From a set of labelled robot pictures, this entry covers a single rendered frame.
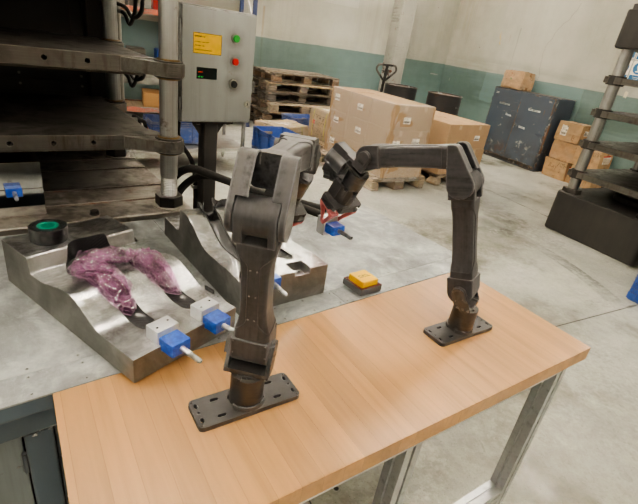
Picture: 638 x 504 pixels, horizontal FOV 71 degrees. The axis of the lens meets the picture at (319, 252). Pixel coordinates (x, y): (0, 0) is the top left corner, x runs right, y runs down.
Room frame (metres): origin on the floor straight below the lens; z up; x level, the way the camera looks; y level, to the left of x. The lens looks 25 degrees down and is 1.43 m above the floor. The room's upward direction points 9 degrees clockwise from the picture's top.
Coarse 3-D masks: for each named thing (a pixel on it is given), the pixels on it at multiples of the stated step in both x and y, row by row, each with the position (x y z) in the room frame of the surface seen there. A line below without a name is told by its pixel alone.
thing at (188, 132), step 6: (144, 114) 4.62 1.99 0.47; (150, 114) 4.68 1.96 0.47; (156, 114) 4.72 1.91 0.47; (150, 120) 4.37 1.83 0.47; (156, 120) 4.72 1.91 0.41; (150, 126) 4.37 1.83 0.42; (156, 126) 4.34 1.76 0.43; (186, 126) 4.51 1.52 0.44; (192, 126) 4.55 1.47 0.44; (180, 132) 4.48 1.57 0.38; (186, 132) 4.52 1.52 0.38; (192, 132) 4.55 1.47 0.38; (186, 138) 4.52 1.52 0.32; (192, 138) 4.55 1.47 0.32; (192, 144) 4.56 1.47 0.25
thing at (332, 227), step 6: (318, 216) 1.24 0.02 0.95; (324, 216) 1.23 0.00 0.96; (336, 216) 1.25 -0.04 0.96; (318, 222) 1.23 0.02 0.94; (330, 222) 1.22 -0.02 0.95; (336, 222) 1.23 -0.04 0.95; (318, 228) 1.23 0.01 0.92; (324, 228) 1.21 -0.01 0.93; (330, 228) 1.20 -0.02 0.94; (336, 228) 1.19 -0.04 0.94; (342, 228) 1.21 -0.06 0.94; (324, 234) 1.22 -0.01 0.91; (330, 234) 1.19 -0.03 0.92; (336, 234) 1.19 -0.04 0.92; (342, 234) 1.18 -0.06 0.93; (348, 234) 1.17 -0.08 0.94
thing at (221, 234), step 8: (216, 200) 1.24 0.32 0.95; (224, 200) 1.25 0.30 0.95; (200, 208) 1.17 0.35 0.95; (208, 216) 1.25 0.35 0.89; (216, 216) 1.19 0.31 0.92; (216, 224) 1.15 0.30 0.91; (216, 232) 1.13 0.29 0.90; (224, 232) 1.14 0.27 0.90; (224, 240) 1.11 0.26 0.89; (224, 248) 1.07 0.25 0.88; (232, 248) 1.09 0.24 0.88; (280, 256) 1.06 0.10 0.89; (288, 256) 1.08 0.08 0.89
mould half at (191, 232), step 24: (168, 216) 1.28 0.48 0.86; (192, 216) 1.14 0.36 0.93; (192, 240) 1.11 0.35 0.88; (216, 240) 1.10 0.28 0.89; (288, 240) 1.19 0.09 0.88; (192, 264) 1.10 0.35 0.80; (216, 264) 0.99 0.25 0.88; (312, 264) 1.05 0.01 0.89; (216, 288) 0.99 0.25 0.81; (288, 288) 0.98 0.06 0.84; (312, 288) 1.04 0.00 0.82
